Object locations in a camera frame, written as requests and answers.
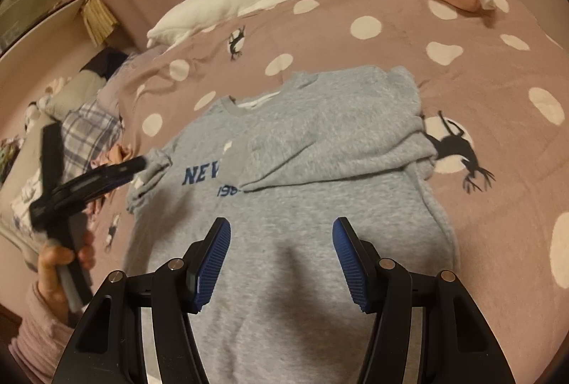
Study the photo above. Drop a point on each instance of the plaid blue white garment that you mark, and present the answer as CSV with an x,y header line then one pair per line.
x,y
86,132

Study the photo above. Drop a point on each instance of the grey sweatshirt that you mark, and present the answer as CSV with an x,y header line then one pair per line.
x,y
281,170

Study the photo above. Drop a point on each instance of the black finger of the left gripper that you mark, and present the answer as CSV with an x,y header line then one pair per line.
x,y
82,190

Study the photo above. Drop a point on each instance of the pink polka dot bedspread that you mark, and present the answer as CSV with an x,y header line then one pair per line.
x,y
441,135

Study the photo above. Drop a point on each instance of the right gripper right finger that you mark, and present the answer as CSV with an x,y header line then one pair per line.
x,y
383,288

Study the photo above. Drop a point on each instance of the cream dark pillow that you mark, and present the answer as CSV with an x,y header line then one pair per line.
x,y
65,95

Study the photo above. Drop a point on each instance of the straw woven basket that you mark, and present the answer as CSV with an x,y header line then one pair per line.
x,y
98,20

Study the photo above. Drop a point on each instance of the peach pink small garment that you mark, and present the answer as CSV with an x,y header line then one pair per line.
x,y
115,155

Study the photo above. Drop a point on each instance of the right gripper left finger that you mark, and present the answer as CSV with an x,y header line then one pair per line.
x,y
179,289

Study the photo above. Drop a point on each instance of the pink sleeve forearm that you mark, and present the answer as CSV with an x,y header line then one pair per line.
x,y
44,333

